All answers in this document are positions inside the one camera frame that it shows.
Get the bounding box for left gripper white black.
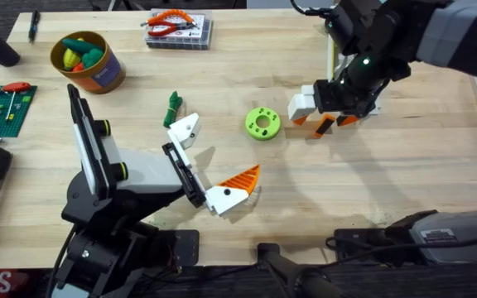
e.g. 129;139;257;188
112;113;262;217

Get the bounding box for green toy vegetable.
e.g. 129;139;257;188
162;90;184;129

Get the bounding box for green disc with holes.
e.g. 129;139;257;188
244;106;282;142

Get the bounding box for clear plastic parts box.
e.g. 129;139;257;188
144;7;214;51

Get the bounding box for brown tub with toys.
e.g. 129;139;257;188
50;31;127;94

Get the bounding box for black pen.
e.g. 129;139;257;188
27;9;41;45

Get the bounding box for red label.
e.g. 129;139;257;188
0;268;29;297

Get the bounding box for black cable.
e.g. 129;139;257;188
44;225;77;298
324;227;477;270
290;0;341;18

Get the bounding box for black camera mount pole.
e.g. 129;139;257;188
257;243;349;298

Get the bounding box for red-handled pliers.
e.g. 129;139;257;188
147;22;198;38

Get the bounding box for orange-handled pliers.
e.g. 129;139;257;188
140;8;196;28

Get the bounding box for red-handled screwdriver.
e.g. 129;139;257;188
1;81;32;123

